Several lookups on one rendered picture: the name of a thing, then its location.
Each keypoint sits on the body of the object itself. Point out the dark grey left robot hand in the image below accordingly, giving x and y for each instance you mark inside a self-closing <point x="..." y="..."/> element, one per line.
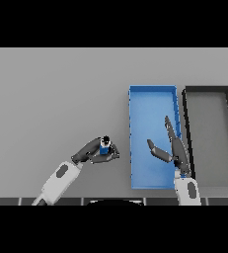
<point x="89" y="152"/>

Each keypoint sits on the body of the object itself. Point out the blue pipe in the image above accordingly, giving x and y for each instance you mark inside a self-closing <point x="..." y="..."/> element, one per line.
<point x="104" y="147"/>

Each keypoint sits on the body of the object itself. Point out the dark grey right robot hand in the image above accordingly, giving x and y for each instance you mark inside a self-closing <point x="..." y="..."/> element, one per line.
<point x="178" y="148"/>

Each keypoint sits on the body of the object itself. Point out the dark grey bin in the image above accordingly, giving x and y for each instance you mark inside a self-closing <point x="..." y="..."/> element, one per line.
<point x="211" y="135"/>

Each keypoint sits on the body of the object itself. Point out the blue bin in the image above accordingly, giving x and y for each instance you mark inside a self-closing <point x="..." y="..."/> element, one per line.
<point x="151" y="131"/>

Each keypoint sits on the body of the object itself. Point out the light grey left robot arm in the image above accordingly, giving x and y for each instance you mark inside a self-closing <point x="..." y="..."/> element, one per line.
<point x="59" y="180"/>

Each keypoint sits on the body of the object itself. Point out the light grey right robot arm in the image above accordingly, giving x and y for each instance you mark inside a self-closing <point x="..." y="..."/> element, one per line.
<point x="186" y="191"/>

